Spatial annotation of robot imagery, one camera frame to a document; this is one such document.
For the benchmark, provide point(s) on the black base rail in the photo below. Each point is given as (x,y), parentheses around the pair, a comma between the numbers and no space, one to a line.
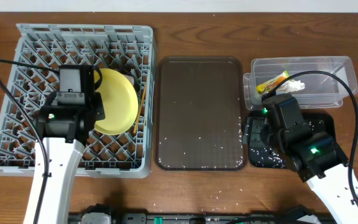
(105,214)

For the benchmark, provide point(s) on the yellow green snack wrapper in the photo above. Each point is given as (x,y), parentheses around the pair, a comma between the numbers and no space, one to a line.
(269,85)

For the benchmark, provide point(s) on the clear plastic bin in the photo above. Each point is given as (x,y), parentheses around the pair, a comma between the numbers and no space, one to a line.
(320,91)

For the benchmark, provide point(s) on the white tissue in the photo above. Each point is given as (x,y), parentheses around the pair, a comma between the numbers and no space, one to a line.
(291,86)

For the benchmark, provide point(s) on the dark brown serving tray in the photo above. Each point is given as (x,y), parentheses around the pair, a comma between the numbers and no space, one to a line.
(200,112)

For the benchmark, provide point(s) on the yellow plate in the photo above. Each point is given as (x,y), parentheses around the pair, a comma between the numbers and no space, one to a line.
(120,103)

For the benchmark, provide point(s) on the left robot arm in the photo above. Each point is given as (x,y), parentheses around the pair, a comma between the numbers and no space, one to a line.
(63,125)

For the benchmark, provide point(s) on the black waste tray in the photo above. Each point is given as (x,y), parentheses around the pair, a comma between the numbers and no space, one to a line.
(306,114)

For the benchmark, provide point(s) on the grey dishwasher rack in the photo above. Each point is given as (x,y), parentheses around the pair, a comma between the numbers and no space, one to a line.
(41,49)

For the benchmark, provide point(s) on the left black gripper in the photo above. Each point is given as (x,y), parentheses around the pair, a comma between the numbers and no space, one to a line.
(98,109)

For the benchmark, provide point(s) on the rice and nut scraps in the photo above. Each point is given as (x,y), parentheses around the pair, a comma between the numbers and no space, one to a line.
(265,157)

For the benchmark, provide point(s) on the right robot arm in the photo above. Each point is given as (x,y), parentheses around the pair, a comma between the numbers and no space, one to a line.
(313,154)

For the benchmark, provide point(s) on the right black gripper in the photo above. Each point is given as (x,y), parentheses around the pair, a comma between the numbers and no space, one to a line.
(257,132)

